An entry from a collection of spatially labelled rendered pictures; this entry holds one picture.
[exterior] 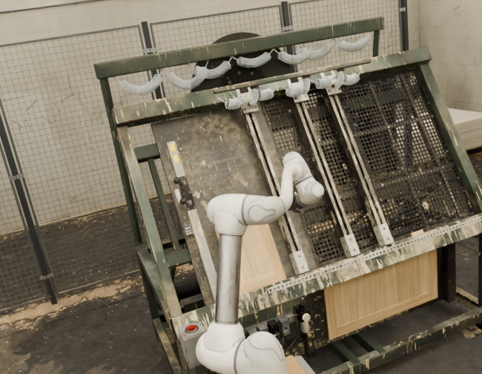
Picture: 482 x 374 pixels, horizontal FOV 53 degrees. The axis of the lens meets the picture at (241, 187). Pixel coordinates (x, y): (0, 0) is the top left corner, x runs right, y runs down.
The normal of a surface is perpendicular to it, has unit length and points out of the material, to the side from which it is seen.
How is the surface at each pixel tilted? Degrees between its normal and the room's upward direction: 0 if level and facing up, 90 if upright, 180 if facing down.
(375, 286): 90
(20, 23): 90
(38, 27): 90
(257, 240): 59
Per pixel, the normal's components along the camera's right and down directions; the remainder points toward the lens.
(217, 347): -0.44, -0.15
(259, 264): 0.24, -0.27
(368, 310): 0.37, 0.24
